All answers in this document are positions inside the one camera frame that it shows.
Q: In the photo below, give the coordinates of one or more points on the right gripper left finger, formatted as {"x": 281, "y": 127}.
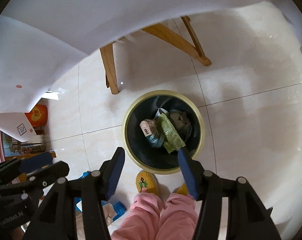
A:
{"x": 110, "y": 173}

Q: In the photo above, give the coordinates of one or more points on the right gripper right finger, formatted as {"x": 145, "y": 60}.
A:
{"x": 197, "y": 179}

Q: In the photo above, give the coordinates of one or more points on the green yellow snack bag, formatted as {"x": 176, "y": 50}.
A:
{"x": 173, "y": 141}

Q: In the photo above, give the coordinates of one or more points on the blue white snack bag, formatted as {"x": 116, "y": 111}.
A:
{"x": 156, "y": 139}

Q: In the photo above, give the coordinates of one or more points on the checkered paper cup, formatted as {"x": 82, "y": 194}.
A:
{"x": 148, "y": 127}

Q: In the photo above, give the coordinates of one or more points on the round yellow-rimmed trash bin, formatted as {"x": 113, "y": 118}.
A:
{"x": 138, "y": 148}

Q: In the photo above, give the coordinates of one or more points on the pink trousers legs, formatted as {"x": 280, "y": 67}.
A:
{"x": 151, "y": 218}

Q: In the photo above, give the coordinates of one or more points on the wooden table leg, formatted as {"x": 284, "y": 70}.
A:
{"x": 107, "y": 56}
{"x": 195, "y": 50}

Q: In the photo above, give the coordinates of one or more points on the cartoon printed tablecloth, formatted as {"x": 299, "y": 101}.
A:
{"x": 40, "y": 40}

